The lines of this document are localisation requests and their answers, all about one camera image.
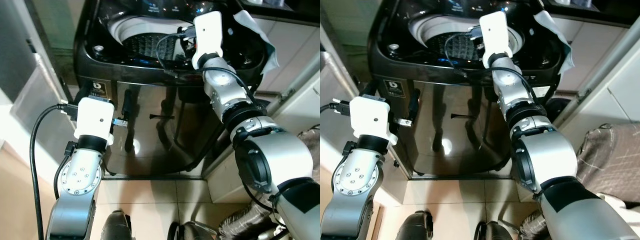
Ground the black top-load washing machine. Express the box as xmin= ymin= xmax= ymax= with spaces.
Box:
xmin=74 ymin=0 xmax=273 ymax=177
xmin=367 ymin=0 xmax=573 ymax=179

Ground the square washer brand label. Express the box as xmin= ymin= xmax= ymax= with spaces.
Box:
xmin=91 ymin=80 xmax=109 ymax=104
xmin=384 ymin=77 xmax=406 ymax=104

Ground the frosted glass door panel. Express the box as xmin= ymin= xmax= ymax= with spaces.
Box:
xmin=10 ymin=52 xmax=72 ymax=152
xmin=320 ymin=50 xmax=362 ymax=166

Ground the white-rimmed steel washer drum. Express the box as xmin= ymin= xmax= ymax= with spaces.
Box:
xmin=107 ymin=15 xmax=200 ymax=59
xmin=407 ymin=14 xmax=526 ymax=57

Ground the pale blue-grey cloth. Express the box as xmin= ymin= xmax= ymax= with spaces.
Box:
xmin=532 ymin=10 xmax=576 ymax=77
xmin=234 ymin=9 xmax=280 ymax=77

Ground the grey patterned fabric cover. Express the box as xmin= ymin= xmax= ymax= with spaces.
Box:
xmin=217 ymin=127 xmax=321 ymax=240
xmin=519 ymin=122 xmax=640 ymax=240

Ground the white cabinet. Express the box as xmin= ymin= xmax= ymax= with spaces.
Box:
xmin=547 ymin=15 xmax=632 ymax=94
xmin=249 ymin=15 xmax=321 ymax=94

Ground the black waste bin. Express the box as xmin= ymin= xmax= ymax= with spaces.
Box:
xmin=545 ymin=97 xmax=572 ymax=124

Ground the dark robot left foot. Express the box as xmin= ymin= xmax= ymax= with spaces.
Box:
xmin=407 ymin=210 xmax=434 ymax=240
xmin=102 ymin=210 xmax=134 ymax=240

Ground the dark robot foot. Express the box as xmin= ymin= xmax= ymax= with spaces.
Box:
xmin=474 ymin=220 xmax=514 ymax=240
xmin=407 ymin=210 xmax=434 ymax=240
xmin=167 ymin=220 xmax=217 ymax=240
xmin=102 ymin=210 xmax=134 ymax=240

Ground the dark robot right foot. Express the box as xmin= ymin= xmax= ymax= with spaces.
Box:
xmin=474 ymin=220 xmax=514 ymax=240
xmin=167 ymin=220 xmax=217 ymax=240

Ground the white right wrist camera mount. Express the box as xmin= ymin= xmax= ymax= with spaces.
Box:
xmin=191 ymin=12 xmax=224 ymax=70
xmin=479 ymin=11 xmax=514 ymax=69

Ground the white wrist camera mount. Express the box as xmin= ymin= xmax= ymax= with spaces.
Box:
xmin=74 ymin=97 xmax=117 ymax=147
xmin=349 ymin=96 xmax=401 ymax=147
xmin=479 ymin=11 xmax=514 ymax=69
xmin=191 ymin=12 xmax=224 ymax=70

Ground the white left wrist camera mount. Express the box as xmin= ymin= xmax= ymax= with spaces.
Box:
xmin=349 ymin=96 xmax=401 ymax=147
xmin=74 ymin=97 xmax=117 ymax=147

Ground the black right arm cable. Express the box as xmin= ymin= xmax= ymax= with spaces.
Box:
xmin=443 ymin=31 xmax=550 ymax=112
xmin=155 ymin=30 xmax=269 ymax=114

